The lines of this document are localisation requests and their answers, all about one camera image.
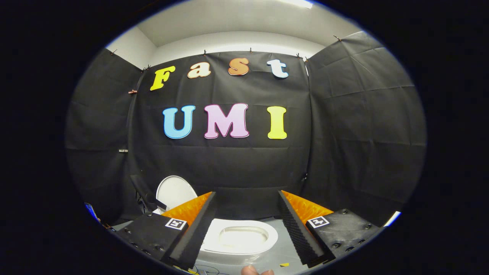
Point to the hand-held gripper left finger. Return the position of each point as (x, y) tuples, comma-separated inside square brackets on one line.
[(193, 238)]

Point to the blue strip object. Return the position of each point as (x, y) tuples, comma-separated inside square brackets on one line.
[(92, 211)]

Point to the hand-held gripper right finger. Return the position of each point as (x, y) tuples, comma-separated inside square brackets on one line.
[(300, 236)]

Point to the white toilet lid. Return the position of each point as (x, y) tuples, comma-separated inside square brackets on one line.
[(175, 193)]

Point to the black backdrop cloth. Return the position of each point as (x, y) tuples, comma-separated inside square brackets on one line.
[(229, 164)]

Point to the white toilet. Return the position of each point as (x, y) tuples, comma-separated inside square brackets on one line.
[(269, 238)]

